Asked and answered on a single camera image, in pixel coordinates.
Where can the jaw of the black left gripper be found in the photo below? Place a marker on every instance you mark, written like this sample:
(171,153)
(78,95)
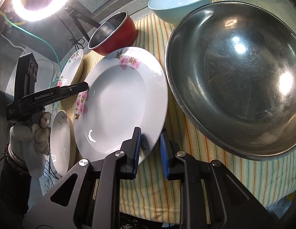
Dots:
(59,93)

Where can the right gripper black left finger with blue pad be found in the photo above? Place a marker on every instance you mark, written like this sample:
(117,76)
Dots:
(88,195)

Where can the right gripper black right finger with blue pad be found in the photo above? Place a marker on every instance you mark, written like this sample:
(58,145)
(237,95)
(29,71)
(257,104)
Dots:
(210,195)

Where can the white plate pink roses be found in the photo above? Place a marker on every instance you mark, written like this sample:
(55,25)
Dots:
(72,70)

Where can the white plate grey leaves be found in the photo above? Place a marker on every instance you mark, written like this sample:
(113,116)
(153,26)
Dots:
(62,143)

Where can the white plate pink blossom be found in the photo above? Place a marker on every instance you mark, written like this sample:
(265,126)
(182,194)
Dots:
(126,89)

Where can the white gloved left hand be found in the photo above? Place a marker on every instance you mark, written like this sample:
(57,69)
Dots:
(29,144)

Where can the red steel bowl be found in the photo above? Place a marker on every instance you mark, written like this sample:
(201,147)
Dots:
(118,31)

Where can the large stainless steel bowl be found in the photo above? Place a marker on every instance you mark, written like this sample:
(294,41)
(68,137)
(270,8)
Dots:
(231,67)

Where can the light blue bowl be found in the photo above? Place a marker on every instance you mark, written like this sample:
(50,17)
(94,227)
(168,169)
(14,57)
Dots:
(172,11)

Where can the white ring light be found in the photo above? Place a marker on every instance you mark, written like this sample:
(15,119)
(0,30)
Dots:
(36,10)

